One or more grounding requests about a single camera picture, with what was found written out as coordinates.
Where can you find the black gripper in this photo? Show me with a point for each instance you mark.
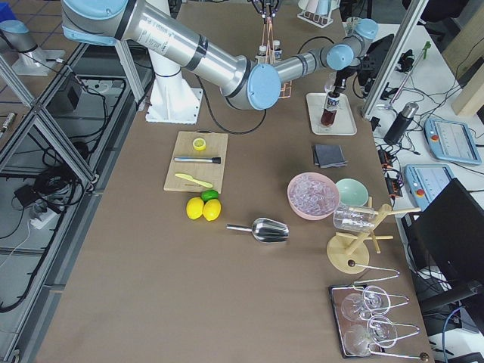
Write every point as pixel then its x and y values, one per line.
pixel 342 82

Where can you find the tea bottle dark liquid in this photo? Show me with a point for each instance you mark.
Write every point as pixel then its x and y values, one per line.
pixel 330 108

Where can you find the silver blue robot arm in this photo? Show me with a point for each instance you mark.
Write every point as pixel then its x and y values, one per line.
pixel 244 84

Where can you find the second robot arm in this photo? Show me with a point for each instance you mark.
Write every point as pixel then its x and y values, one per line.
pixel 33 59

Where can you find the tea bottle in basket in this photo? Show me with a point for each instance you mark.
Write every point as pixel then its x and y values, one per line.
pixel 276 50
pixel 261 55

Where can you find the stemmed wine glass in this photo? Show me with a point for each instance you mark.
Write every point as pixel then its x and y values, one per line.
pixel 329 85

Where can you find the white serving tray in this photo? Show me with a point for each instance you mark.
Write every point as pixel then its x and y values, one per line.
pixel 344 123

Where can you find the black thermos bottle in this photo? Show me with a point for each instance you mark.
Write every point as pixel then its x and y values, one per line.
pixel 401 123

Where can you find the grey folded cloth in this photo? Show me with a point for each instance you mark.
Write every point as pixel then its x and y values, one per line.
pixel 327 155

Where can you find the green ceramic bowl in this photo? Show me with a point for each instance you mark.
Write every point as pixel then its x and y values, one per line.
pixel 352 192

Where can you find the pink bowl of ice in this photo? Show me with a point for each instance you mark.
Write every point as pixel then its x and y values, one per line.
pixel 313 196

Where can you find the blue teach pendant upper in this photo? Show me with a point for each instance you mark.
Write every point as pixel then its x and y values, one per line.
pixel 451 141

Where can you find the blue teach pendant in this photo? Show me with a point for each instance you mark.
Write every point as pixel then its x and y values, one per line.
pixel 451 141
pixel 426 181

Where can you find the blue teach pendant lower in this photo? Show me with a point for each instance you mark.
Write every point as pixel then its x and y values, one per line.
pixel 426 181

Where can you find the clear glass jar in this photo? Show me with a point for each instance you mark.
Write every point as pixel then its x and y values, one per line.
pixel 354 218

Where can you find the steel muddler black tip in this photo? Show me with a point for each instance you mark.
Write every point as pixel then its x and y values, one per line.
pixel 184 159

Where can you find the half lemon slice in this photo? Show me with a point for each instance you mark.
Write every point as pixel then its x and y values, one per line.
pixel 199 144

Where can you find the bamboo cutting board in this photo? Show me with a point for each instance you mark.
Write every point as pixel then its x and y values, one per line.
pixel 200 155

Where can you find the steel ice scoop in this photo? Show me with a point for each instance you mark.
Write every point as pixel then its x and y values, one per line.
pixel 265 230

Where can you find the yellow plastic knife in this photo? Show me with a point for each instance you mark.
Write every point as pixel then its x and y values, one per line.
pixel 190 178

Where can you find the wooden cup drying rack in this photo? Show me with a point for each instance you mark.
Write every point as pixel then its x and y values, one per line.
pixel 346 245

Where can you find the green lime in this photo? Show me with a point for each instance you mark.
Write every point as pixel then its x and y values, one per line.
pixel 209 195

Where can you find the yellow lemon right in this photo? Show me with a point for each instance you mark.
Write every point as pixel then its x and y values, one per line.
pixel 212 209

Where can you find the yellow lemon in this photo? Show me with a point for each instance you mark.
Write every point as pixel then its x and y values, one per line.
pixel 194 208
pixel 212 209

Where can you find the black monitor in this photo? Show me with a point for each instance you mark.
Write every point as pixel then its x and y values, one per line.
pixel 449 235

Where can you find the yellow lemon left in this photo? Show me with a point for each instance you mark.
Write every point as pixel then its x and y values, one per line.
pixel 194 208

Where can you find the upside down cocktail glass upper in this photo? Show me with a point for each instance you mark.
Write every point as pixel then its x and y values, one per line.
pixel 366 302

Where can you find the upside down cocktail glass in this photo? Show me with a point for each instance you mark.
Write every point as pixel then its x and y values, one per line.
pixel 366 302
pixel 376 337

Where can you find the black mirrored tray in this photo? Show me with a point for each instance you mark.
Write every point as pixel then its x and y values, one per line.
pixel 337 294

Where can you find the upside down cocktail glass lower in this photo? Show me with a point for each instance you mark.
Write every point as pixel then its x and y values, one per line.
pixel 376 337

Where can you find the black power adapter box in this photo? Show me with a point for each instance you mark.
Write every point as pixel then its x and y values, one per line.
pixel 66 99

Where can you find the copper wire bottle basket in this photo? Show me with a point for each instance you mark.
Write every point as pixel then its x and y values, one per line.
pixel 267 39

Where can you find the aluminium frame post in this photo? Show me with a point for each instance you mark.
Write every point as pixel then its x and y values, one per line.
pixel 415 10

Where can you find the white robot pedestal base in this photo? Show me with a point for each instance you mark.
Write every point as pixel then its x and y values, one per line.
pixel 172 100

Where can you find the wire stirrer with wooden ball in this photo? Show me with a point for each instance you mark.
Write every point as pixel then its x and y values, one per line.
pixel 393 273

